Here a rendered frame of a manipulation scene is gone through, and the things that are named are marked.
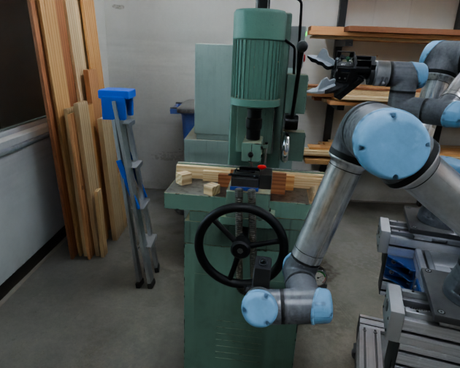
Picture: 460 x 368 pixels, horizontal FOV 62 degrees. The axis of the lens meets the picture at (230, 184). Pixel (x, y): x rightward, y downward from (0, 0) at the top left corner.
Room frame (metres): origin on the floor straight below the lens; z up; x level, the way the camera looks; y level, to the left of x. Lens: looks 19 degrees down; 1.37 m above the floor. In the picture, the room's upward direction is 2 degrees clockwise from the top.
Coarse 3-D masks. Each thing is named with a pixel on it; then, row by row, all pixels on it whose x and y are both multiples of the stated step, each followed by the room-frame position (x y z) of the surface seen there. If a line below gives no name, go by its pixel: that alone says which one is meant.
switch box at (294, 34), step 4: (292, 28) 1.64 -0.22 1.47; (296, 28) 1.64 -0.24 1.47; (304, 28) 1.64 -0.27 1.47; (292, 32) 1.64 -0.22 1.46; (296, 32) 1.64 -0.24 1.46; (304, 32) 1.64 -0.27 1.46; (292, 36) 1.64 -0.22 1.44; (296, 36) 1.64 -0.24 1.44; (304, 36) 1.64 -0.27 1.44; (292, 40) 1.64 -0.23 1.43; (296, 40) 1.64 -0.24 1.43; (304, 40) 1.64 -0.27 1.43; (296, 44) 1.64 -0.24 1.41; (292, 48) 1.64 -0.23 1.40; (292, 52) 1.64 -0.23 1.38; (296, 52) 1.64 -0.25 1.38; (292, 56) 1.64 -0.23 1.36; (296, 56) 1.64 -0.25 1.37; (288, 60) 1.64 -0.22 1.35; (292, 60) 1.64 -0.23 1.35; (296, 60) 1.64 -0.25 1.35; (288, 64) 1.64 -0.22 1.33; (292, 64) 1.64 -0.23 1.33
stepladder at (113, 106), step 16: (112, 96) 2.01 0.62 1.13; (128, 96) 2.02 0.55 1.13; (112, 112) 2.00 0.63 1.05; (128, 112) 2.16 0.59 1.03; (112, 128) 2.00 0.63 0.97; (128, 128) 2.02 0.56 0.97; (128, 144) 2.05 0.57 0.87; (128, 160) 2.01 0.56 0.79; (128, 176) 1.98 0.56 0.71; (128, 192) 2.02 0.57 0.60; (144, 192) 2.18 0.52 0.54; (128, 208) 1.99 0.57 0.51; (144, 208) 2.02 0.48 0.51; (128, 224) 1.99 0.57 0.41; (144, 240) 2.00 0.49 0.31; (144, 256) 1.98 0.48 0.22
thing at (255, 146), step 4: (260, 136) 1.46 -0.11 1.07; (244, 140) 1.37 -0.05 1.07; (248, 140) 1.37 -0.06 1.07; (252, 140) 1.38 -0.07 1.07; (256, 140) 1.38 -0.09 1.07; (260, 140) 1.38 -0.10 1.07; (244, 144) 1.34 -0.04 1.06; (248, 144) 1.34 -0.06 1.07; (252, 144) 1.33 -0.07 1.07; (256, 144) 1.33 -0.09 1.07; (260, 144) 1.33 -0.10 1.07; (244, 148) 1.34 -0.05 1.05; (248, 148) 1.34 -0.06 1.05; (252, 148) 1.33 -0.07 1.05; (256, 148) 1.33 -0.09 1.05; (260, 148) 1.33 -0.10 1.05; (244, 152) 1.34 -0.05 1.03; (248, 152) 1.34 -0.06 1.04; (256, 152) 1.33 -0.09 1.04; (260, 152) 1.33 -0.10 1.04; (244, 156) 1.34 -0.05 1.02; (256, 156) 1.33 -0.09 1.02; (260, 156) 1.33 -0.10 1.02; (244, 160) 1.34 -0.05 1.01; (248, 160) 1.34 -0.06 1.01; (252, 160) 1.33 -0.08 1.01; (256, 160) 1.33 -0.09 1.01; (260, 160) 1.33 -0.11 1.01
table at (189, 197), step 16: (176, 192) 1.26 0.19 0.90; (192, 192) 1.26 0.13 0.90; (224, 192) 1.28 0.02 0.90; (288, 192) 1.31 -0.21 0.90; (304, 192) 1.31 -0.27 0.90; (176, 208) 1.25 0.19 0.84; (192, 208) 1.24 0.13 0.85; (208, 208) 1.23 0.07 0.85; (272, 208) 1.21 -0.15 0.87; (288, 208) 1.20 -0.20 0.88; (304, 208) 1.20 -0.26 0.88; (224, 224) 1.13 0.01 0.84; (256, 224) 1.12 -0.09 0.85
